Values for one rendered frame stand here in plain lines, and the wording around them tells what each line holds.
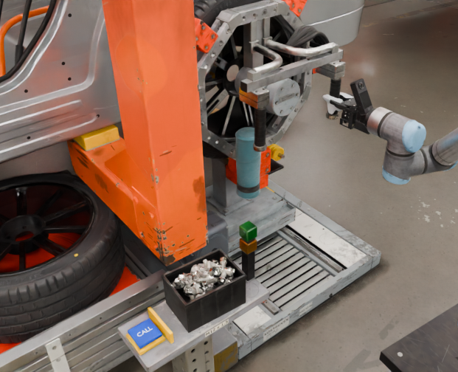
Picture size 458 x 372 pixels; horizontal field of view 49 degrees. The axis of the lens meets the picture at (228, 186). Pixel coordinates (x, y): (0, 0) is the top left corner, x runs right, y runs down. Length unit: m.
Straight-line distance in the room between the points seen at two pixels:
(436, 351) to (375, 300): 0.56
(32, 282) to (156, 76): 0.76
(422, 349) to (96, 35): 1.41
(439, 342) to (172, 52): 1.16
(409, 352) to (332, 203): 1.18
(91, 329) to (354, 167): 1.84
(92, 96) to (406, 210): 1.66
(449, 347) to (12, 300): 1.32
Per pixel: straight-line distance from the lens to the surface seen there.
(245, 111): 1.99
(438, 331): 1.77
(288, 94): 1.74
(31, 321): 1.74
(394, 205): 2.74
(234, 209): 2.22
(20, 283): 1.66
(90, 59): 1.77
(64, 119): 1.78
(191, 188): 1.45
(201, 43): 1.63
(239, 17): 1.70
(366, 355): 2.03
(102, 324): 1.70
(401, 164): 1.69
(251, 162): 1.77
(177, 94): 1.29
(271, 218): 2.32
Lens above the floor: 1.60
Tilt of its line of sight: 35 degrees down
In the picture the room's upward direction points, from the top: 2 degrees counter-clockwise
